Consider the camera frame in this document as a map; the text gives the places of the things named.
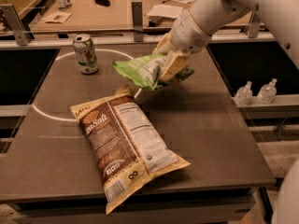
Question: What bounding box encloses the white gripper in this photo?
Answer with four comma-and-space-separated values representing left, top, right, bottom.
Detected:
152, 10, 211, 82

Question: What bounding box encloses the green rice chip bag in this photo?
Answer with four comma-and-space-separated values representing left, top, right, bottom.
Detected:
113, 53, 194, 91

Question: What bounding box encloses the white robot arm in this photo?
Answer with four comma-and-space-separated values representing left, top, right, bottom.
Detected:
154, 0, 299, 68

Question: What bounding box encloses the brown chip bag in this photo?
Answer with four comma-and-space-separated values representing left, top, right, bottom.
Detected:
71, 85, 190, 214

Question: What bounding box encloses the white paper sheet centre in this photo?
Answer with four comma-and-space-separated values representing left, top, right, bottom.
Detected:
147, 4, 183, 19

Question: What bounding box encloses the clear sanitizer bottle left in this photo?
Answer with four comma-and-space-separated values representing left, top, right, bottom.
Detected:
234, 81, 252, 106

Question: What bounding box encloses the clear sanitizer bottle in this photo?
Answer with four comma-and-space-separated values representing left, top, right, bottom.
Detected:
234, 81, 252, 106
257, 78, 278, 104

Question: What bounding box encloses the green white soda can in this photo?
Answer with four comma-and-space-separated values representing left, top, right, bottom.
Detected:
73, 34, 99, 75

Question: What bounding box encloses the black mouse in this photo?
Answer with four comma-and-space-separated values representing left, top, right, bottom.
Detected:
94, 0, 110, 7

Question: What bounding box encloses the clear sanitizer bottle right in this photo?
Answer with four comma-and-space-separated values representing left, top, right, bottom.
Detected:
257, 78, 278, 104

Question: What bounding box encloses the wooden back desk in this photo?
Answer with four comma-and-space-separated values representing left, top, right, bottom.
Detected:
28, 0, 269, 35

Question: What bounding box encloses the small paper packet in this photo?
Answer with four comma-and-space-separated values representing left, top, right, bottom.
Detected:
43, 11, 71, 23

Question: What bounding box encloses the metal bracket middle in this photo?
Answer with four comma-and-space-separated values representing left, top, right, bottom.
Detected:
131, 0, 143, 42

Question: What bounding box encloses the metal bracket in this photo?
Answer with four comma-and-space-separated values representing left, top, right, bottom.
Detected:
244, 12, 261, 38
0, 4, 31, 46
131, 0, 143, 42

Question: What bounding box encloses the metal bracket right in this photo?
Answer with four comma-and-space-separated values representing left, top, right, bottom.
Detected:
244, 12, 261, 38

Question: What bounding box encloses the metal bracket left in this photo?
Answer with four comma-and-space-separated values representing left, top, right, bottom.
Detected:
0, 4, 31, 46

